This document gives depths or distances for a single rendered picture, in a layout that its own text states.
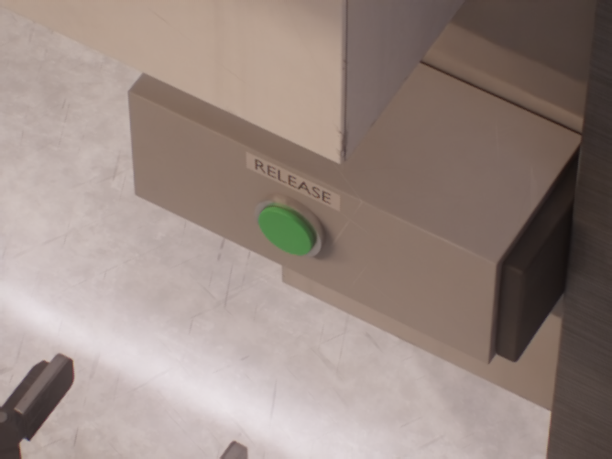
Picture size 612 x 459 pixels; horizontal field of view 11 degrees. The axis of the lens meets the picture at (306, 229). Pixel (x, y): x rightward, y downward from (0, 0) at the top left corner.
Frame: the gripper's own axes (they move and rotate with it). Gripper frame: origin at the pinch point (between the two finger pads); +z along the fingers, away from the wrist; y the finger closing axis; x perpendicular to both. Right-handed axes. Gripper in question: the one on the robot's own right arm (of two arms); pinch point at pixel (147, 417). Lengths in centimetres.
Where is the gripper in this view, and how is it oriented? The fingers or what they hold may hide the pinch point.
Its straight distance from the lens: 144.9
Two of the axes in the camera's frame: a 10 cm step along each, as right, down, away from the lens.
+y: -8.6, -4.1, 3.0
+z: 5.1, -6.9, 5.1
